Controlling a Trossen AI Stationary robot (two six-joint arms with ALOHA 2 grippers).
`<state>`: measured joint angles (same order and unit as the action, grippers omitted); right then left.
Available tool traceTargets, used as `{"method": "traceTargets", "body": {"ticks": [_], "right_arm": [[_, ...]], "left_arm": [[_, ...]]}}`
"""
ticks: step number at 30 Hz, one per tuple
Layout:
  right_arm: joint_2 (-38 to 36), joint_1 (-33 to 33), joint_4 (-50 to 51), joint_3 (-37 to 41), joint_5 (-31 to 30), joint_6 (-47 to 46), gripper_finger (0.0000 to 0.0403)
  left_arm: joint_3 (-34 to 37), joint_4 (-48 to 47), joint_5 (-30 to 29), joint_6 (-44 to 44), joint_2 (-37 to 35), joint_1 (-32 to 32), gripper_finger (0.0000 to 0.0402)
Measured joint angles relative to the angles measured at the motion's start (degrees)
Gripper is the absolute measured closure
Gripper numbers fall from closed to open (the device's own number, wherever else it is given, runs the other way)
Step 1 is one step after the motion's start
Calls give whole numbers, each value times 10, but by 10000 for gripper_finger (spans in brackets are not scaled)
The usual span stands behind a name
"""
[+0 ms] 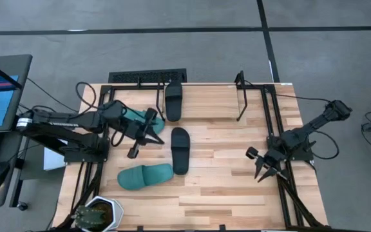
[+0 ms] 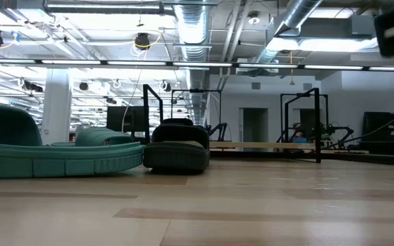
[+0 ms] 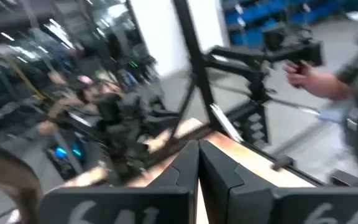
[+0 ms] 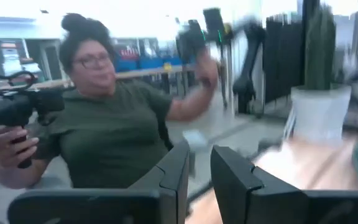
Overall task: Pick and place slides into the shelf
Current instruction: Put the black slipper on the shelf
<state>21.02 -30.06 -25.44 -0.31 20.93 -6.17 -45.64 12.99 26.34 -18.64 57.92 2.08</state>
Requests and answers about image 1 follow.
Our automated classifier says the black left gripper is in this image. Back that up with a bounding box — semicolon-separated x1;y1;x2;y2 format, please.
126;108;166;159

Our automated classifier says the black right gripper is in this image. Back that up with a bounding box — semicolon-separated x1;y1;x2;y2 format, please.
245;146;290;184

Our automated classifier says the teal slide sandal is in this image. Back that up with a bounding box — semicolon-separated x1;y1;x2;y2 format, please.
123;108;166;135
117;163;175;191

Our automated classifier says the black slide sandal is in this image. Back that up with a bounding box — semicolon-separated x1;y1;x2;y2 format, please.
171;127;191;176
164;79;184;122

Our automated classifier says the black keyboard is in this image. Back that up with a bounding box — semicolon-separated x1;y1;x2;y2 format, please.
108;68;188;84

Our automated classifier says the white hexagonal planter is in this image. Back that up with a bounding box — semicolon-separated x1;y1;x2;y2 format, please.
84;195;124;232

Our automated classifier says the white paper sheet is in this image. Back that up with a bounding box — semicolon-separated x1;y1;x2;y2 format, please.
43;146;67;171

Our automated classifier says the green cactus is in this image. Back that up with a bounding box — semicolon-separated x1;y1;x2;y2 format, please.
72;205;108;230

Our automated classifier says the grey laptop with blue screen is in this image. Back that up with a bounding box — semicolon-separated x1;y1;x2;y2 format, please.
0;53;33;135

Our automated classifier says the thin black monitor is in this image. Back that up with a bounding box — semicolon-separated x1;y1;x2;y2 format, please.
0;54;24;90

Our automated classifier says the wooden shelf with black frame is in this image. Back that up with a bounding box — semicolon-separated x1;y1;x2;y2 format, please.
155;70;248;122

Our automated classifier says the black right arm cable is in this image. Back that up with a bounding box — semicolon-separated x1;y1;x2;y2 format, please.
274;93;340;161

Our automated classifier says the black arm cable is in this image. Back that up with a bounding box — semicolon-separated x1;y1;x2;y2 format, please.
17;81;125;148
274;93;340;161

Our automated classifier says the black metal table frame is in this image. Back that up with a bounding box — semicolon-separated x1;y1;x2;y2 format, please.
55;82;331;231

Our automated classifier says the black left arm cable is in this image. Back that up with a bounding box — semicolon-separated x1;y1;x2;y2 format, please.
17;81;125;148

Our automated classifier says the thin black floor cable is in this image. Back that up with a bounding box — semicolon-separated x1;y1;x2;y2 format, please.
26;77;80;114

